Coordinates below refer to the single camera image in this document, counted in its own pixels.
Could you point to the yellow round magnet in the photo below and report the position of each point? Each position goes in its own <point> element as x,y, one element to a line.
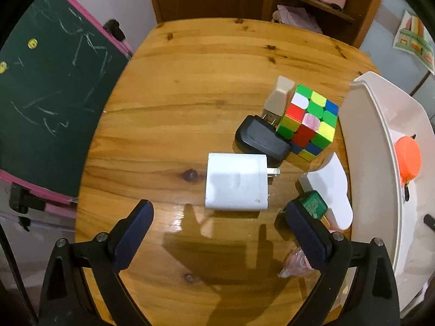
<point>2,68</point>
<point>32,43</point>

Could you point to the brown wooden shelf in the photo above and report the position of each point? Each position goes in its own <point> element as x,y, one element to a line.
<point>360,17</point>

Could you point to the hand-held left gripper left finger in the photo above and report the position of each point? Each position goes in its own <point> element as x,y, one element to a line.
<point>134,234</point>

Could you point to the black carabiner clip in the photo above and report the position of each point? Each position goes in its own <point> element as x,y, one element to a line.
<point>405,193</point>

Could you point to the small black object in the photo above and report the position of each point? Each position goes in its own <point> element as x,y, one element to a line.
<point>430,222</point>

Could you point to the black wall charger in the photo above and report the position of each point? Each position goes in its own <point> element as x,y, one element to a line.
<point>261,141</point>

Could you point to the beige wall charger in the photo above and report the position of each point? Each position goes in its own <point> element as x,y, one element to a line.
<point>277,96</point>

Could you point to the white wall charger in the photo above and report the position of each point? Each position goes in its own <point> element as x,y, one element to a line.
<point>234,180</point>

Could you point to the black easel knob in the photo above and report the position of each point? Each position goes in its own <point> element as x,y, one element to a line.
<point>114,29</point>

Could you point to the pink folded cloth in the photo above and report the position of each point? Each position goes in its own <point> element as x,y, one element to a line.
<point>299,18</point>

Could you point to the green chalkboard with pink frame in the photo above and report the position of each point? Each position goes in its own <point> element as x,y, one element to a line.
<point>51,91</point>

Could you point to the colourful puzzle cube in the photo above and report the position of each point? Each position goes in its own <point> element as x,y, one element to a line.
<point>307,122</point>

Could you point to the orange round case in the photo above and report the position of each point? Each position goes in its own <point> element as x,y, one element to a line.
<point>407,158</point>

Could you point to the pink crumpled wrapper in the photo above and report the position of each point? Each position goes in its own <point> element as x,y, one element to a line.
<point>295,261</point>

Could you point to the white plastic bin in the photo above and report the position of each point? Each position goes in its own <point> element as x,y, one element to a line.
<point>370,135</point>

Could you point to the black easel clamp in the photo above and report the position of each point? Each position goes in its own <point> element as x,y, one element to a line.
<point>25,200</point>

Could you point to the white plastic card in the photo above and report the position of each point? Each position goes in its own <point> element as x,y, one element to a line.
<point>334,190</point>

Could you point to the colourful wall poster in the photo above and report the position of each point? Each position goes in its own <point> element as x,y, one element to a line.
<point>414,37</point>

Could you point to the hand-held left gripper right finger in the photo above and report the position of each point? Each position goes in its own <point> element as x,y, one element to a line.
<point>307,237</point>

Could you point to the small green box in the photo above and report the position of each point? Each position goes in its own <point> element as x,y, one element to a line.
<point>314,205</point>

